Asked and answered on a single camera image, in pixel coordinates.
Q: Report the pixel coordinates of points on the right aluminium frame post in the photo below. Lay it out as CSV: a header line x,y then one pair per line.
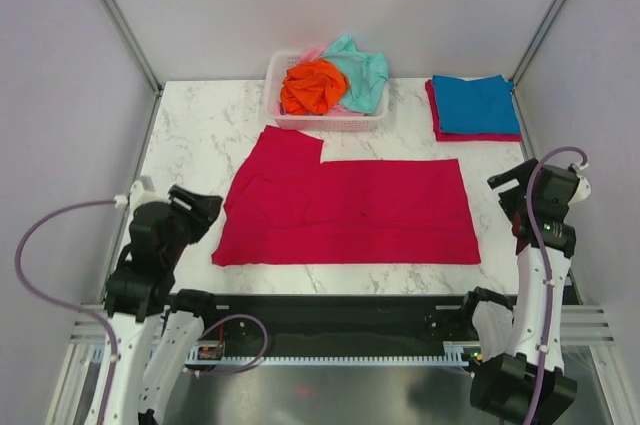
x,y
549,18

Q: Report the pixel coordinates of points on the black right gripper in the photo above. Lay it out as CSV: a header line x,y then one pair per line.
x,y
521,173

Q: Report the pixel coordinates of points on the teal t shirt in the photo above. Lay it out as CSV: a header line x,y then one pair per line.
x,y
367,73

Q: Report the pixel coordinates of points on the pink plastic laundry basket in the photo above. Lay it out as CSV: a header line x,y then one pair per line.
x,y
337,119

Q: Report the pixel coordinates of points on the pink t shirt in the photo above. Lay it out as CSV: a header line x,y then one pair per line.
x,y
311,54

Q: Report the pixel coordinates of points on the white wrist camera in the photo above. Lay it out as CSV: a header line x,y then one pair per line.
x,y
141,192
583,189

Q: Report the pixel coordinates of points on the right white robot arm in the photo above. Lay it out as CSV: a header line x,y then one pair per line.
x,y
520,378

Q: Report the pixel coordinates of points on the orange t shirt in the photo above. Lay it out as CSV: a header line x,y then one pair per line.
x,y
312,88

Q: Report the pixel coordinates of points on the folded blue t shirt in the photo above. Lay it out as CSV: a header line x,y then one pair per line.
x,y
481,106

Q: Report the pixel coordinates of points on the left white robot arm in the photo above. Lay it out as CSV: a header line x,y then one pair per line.
x,y
150,331

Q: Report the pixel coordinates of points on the white cable duct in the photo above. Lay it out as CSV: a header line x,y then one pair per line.
x,y
445,355

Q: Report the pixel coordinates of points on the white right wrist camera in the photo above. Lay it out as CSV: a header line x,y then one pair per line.
x,y
583,189

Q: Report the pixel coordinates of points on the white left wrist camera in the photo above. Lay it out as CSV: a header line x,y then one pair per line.
x,y
141,192

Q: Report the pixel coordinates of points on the left aluminium frame post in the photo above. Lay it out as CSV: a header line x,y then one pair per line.
x,y
132,44

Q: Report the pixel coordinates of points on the folded red t shirt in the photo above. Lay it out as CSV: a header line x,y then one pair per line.
x,y
441,136

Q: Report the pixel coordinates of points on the crimson red t shirt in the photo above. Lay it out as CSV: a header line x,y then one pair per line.
x,y
288,207

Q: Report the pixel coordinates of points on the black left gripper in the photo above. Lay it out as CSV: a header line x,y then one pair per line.
x,y
203,208

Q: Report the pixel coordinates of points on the aluminium frame post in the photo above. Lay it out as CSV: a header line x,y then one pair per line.
x,y
549,18
132,44

